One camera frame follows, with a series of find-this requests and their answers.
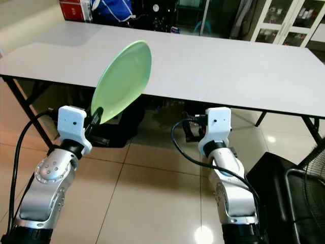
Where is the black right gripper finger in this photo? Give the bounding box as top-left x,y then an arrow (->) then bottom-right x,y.
182,115 -> 194,143

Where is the light green plate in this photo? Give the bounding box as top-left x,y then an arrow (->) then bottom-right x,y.
90,40 -> 152,125

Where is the black bulky object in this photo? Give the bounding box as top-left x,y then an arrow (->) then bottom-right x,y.
104,97 -> 146,148

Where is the blue white bag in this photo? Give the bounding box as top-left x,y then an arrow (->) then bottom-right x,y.
91,0 -> 136,24

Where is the red box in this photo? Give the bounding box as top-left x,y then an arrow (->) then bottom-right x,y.
59,0 -> 93,22

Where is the white glass door cabinet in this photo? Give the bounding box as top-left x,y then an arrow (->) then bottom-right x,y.
250,0 -> 325,48

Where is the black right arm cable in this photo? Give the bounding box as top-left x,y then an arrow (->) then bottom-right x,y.
171,118 -> 263,210

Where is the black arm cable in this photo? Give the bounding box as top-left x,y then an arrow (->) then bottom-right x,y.
8,111 -> 62,240
171,118 -> 263,210

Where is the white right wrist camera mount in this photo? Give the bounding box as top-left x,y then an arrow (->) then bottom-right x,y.
198,107 -> 233,151

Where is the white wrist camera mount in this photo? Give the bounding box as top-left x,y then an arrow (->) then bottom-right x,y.
57,105 -> 93,155
198,107 -> 233,151

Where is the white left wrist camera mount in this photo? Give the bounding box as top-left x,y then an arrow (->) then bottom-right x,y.
57,105 -> 93,155

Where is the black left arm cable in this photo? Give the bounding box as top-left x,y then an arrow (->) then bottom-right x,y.
8,111 -> 62,240

